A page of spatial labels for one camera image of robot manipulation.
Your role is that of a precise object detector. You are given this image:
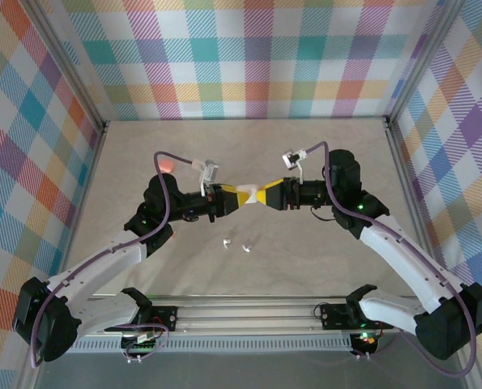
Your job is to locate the circuit board with green terminal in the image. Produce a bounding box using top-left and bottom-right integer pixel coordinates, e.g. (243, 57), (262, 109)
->
(121, 334), (164, 357)

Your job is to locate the circuit board with lit LED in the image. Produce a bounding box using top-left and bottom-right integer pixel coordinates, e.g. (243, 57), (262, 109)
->
(352, 331), (382, 357)

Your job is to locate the aluminium side rail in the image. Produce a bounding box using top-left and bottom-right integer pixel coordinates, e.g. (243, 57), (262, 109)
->
(62, 121), (111, 276)
(384, 117), (432, 252)

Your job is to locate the wide aluminium base rail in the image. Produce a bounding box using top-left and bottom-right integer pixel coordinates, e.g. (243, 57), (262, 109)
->
(68, 294), (418, 336)

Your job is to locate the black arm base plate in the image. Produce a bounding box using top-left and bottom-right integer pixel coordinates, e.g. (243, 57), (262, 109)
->
(147, 306), (180, 332)
(319, 303), (395, 330)

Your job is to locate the grey slotted cable duct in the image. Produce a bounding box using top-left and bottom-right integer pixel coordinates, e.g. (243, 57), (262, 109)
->
(68, 338), (357, 354)

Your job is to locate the aluminium frame post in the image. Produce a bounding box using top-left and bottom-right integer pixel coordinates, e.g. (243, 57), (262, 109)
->
(384, 0), (467, 126)
(23, 0), (110, 137)

